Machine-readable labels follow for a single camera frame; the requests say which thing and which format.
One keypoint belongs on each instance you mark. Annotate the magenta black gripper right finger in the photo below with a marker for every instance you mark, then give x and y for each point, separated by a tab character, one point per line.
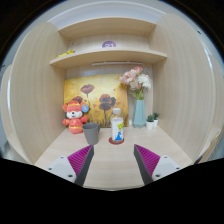
147	162

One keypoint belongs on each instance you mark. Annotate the small potted succulent left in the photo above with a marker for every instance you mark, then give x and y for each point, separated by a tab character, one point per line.
150	122

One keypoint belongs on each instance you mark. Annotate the teal ceramic vase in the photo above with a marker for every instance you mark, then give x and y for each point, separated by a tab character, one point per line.
139	117

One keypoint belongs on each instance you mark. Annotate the wooden desk shelf unit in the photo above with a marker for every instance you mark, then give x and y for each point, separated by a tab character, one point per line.
187	91

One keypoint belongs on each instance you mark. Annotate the small potted succulent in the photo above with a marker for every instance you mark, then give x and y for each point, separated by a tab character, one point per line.
156	118
150	122

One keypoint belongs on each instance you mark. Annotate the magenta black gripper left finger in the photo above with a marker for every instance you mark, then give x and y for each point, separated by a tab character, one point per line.
80	162

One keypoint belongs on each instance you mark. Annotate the dark red round coaster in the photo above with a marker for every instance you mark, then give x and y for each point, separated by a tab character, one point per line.
111	141

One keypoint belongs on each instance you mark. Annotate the grey plastic cup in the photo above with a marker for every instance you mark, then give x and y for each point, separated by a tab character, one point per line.
91	131

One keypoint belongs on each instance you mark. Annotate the clear plastic water bottle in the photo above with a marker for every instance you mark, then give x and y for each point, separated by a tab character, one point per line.
117	124

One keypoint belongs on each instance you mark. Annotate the small potted succulent right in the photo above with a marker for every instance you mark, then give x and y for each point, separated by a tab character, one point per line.
156	118

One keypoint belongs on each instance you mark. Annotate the yellow poppy flower painting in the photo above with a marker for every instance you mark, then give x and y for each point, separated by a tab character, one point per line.
101	93

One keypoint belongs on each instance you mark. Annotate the under-shelf light bar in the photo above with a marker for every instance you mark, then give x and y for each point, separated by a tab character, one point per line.
117	63

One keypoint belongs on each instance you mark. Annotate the red plush mascot toy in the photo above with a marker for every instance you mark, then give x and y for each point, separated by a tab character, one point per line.
75	116

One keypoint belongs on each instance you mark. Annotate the yellow toy on shelf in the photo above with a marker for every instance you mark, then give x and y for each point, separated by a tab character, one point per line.
66	53

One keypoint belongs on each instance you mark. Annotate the pink white flower bouquet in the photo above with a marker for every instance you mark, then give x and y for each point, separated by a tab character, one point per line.
137	82

